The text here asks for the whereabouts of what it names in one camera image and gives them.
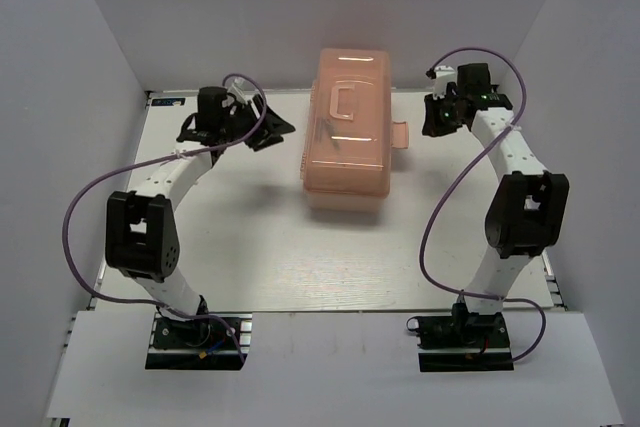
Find purple cable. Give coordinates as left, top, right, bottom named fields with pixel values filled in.
left=62, top=73, right=269, bottom=363
left=418, top=46, right=547, bottom=362

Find blue label sticker left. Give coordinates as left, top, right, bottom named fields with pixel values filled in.
left=151, top=97, right=186, bottom=107

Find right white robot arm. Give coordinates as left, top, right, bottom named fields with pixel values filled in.
left=423, top=63, right=569, bottom=346

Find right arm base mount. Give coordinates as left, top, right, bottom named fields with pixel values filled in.
left=406, top=313, right=514, bottom=373

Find yellow needle-nose pliers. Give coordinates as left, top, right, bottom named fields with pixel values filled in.
left=315, top=118, right=340, bottom=151

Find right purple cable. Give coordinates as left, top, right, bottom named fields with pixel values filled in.
left=418, top=46, right=547, bottom=362

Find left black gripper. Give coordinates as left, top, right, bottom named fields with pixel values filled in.
left=221, top=94, right=297, bottom=152

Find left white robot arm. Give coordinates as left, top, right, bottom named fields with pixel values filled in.
left=105, top=87, right=295, bottom=346

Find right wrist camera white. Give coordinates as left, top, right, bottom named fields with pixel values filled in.
left=426, top=65, right=457, bottom=100

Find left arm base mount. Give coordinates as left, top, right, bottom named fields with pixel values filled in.
left=145, top=314, right=253, bottom=371

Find pink plastic toolbox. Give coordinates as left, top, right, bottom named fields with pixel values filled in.
left=300, top=48, right=409, bottom=213

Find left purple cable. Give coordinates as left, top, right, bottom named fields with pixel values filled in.
left=62, top=73, right=269, bottom=363

